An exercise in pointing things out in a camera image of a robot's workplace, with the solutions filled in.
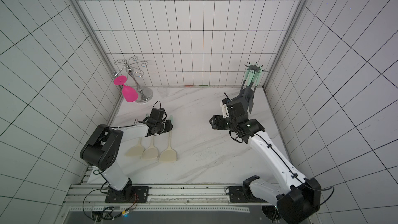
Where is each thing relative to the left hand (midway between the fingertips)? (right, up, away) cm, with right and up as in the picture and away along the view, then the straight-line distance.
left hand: (171, 128), depth 96 cm
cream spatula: (-10, -12, -11) cm, 19 cm away
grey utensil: (+49, +18, -5) cm, 53 cm away
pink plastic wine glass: (-26, +22, -3) cm, 34 cm away
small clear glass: (-9, +24, +16) cm, 30 cm away
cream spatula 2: (+1, -13, -11) cm, 17 cm away
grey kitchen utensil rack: (+45, +22, -13) cm, 52 cm away
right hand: (+27, +9, -18) cm, 33 cm away
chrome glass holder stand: (-23, +22, +18) cm, 37 cm away
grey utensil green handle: (+44, +27, -17) cm, 54 cm away
